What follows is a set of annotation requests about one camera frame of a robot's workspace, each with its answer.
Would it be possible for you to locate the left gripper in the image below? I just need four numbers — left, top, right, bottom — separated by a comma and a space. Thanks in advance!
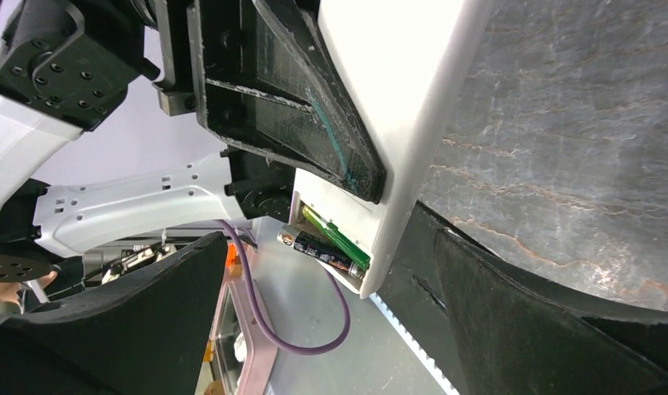
147, 0, 386, 203

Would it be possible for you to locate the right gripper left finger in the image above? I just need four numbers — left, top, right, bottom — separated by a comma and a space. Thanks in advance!
0, 232, 228, 394

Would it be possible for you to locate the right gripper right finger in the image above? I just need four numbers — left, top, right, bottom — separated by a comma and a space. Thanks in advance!
434, 230, 668, 394

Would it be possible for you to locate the white grey remote control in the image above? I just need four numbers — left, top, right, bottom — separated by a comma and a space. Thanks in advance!
292, 0, 494, 298

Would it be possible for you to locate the green battery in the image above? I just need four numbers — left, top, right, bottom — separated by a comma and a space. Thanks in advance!
300, 205, 370, 270

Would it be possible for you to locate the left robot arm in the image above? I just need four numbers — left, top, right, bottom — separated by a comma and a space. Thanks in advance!
0, 1, 390, 283

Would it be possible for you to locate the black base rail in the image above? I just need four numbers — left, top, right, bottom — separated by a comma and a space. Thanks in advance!
378, 202, 468, 394

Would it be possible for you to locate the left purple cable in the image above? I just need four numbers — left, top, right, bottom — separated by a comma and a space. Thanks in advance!
214, 219, 352, 358

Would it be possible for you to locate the white cable duct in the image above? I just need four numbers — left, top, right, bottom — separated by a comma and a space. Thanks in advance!
369, 293, 460, 395

